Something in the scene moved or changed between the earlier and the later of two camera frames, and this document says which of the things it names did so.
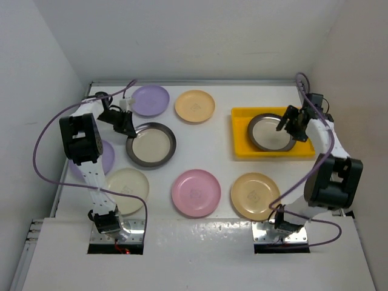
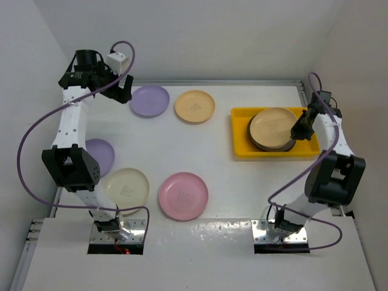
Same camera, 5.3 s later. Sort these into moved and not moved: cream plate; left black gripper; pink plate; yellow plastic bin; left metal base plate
Moved: pink plate; left black gripper
Not moved: left metal base plate; cream plate; yellow plastic bin
